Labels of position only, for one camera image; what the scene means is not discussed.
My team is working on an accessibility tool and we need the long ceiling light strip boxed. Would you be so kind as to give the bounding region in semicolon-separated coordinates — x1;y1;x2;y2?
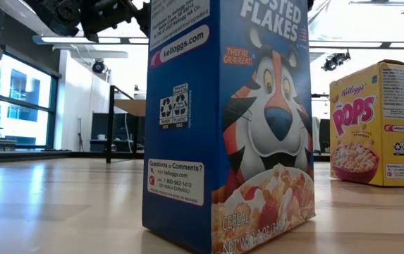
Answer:
32;35;404;49

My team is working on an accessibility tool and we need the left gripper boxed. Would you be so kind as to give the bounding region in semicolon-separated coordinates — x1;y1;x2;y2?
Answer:
80;0;152;42

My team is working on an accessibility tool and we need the black ceiling spotlight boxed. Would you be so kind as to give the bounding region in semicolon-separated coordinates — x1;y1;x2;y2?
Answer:
91;59;106;75

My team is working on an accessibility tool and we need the wooden shelf black metal frame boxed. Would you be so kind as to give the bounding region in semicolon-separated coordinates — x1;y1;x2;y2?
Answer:
105;84;147;165

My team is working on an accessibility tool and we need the blue Frosted Flakes cereal box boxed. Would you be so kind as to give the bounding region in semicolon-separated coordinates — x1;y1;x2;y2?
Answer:
141;0;317;254

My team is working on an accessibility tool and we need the ceiling rail fixture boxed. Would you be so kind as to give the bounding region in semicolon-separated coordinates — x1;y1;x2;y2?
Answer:
348;0;404;15

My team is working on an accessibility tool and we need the yellow Corn Pops cereal box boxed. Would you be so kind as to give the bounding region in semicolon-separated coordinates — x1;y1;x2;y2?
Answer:
329;59;404;188

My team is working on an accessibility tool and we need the thin background tripod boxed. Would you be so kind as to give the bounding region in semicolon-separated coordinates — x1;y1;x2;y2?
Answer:
76;118;85;152

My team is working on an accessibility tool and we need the black ceiling camera rig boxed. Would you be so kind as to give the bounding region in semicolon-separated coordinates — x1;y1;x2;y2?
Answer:
321;51;352;73

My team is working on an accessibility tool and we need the large window wall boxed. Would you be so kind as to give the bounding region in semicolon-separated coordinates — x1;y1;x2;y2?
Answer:
0;52;60;151

